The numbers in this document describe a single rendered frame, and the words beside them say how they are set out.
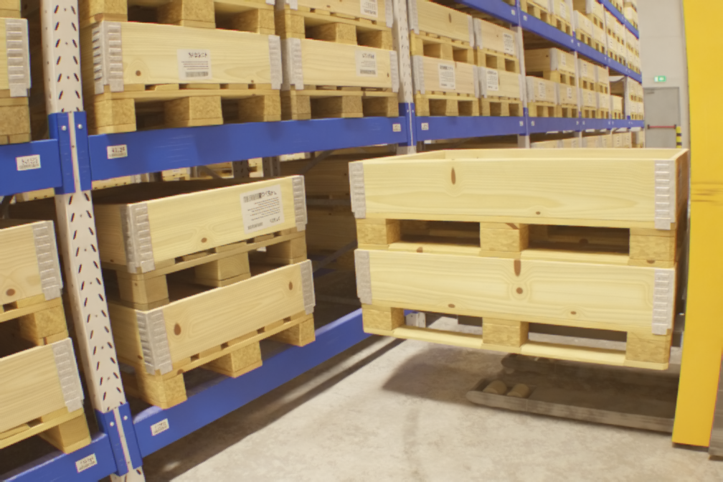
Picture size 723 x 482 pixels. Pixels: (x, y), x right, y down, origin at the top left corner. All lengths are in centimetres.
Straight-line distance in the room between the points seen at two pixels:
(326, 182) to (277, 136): 140
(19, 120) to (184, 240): 69
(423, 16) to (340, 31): 83
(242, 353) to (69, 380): 71
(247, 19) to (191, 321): 114
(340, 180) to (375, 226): 136
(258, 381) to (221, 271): 48
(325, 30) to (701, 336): 198
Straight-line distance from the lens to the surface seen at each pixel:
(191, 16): 206
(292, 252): 233
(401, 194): 219
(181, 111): 204
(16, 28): 173
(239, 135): 217
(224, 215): 209
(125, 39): 188
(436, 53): 358
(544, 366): 271
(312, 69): 251
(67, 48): 180
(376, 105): 300
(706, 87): 192
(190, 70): 202
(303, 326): 242
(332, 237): 370
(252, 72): 223
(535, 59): 595
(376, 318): 236
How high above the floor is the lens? 111
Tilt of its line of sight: 11 degrees down
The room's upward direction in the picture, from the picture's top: 4 degrees counter-clockwise
